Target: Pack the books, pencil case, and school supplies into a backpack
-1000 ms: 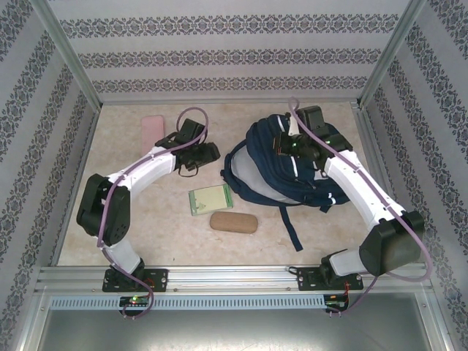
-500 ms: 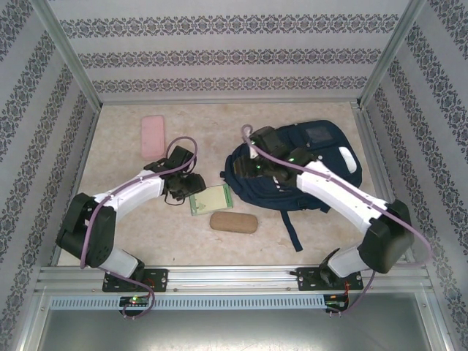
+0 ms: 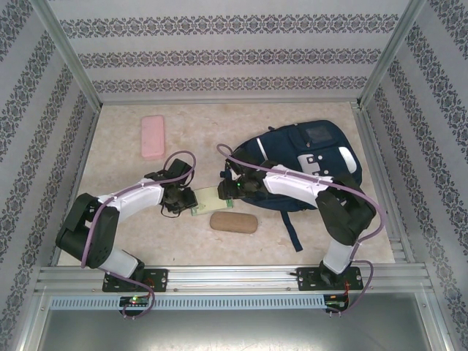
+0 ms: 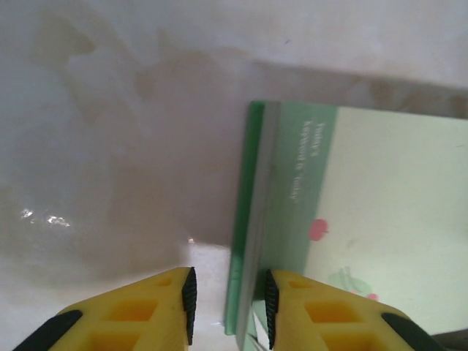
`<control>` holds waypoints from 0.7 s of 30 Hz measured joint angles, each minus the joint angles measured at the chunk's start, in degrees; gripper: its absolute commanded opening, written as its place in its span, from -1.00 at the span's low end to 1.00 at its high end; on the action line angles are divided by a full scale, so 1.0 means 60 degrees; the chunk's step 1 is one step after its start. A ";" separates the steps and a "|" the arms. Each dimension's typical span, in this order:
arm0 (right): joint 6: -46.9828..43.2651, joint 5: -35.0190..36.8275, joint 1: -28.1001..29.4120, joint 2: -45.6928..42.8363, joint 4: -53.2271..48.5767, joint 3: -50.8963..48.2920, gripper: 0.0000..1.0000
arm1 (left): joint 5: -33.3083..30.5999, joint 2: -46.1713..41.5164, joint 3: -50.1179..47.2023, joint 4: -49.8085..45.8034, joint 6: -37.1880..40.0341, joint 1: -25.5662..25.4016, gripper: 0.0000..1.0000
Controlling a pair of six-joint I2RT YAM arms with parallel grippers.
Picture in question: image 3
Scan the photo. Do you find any green notepad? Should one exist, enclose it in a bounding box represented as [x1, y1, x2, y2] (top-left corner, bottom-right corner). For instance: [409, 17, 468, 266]
[189, 185, 235, 217]

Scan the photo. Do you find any brown glasses case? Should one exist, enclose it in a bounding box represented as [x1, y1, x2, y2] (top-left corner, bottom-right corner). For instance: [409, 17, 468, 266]
[209, 211, 260, 235]

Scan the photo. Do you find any navy blue backpack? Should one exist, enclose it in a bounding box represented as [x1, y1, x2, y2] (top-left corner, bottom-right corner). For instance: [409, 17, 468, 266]
[228, 119, 363, 253]

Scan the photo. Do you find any pink pencil case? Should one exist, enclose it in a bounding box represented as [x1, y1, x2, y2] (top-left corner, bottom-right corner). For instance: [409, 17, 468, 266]
[140, 114, 167, 161]

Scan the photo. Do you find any small controller board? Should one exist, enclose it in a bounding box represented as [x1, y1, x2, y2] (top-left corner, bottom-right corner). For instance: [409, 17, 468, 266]
[325, 295, 350, 310]
[119, 295, 151, 307]

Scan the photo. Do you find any grey metal sheet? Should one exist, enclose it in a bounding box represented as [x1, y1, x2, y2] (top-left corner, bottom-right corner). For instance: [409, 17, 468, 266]
[21, 292, 450, 351]

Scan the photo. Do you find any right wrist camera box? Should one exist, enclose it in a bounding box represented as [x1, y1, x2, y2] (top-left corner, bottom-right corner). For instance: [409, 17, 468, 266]
[223, 160, 246, 181]

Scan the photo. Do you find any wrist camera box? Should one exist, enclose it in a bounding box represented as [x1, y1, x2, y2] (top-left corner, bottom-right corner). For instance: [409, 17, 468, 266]
[165, 158, 194, 181]
[223, 160, 246, 181]

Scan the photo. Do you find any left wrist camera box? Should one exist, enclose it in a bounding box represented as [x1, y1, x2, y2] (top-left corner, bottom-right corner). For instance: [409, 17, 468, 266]
[165, 158, 194, 181]

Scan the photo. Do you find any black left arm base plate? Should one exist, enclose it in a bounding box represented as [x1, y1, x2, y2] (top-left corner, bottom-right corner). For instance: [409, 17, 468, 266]
[102, 268, 169, 293]

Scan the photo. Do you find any aluminium mounting rail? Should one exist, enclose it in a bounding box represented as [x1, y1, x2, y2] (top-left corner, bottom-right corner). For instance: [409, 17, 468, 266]
[34, 265, 429, 293]

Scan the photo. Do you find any narrow aluminium side rail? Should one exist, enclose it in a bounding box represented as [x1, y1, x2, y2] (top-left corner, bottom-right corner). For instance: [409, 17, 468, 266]
[49, 105, 102, 267]

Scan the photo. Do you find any grey slotted cable duct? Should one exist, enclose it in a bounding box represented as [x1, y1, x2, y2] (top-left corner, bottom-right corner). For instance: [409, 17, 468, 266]
[48, 294, 327, 311]

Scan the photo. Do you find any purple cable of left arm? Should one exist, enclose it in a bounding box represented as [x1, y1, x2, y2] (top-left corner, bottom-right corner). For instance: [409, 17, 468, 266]
[80, 150, 200, 320]

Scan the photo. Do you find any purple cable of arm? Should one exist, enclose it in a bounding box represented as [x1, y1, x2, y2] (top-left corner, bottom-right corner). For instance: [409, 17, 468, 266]
[216, 143, 388, 319]
[80, 150, 200, 320]

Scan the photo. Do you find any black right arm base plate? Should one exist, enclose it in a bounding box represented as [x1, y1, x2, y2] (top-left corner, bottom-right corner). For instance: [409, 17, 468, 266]
[295, 265, 365, 293]

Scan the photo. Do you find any wide aluminium side rail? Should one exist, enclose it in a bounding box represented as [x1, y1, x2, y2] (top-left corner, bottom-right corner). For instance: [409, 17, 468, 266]
[349, 102, 416, 263]

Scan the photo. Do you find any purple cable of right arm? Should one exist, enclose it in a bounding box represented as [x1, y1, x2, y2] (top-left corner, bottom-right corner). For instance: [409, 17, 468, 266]
[216, 143, 388, 319]

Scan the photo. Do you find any aluminium frame post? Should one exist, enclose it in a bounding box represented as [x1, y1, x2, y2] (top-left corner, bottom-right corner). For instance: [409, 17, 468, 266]
[31, 0, 102, 107]
[357, 0, 428, 107]

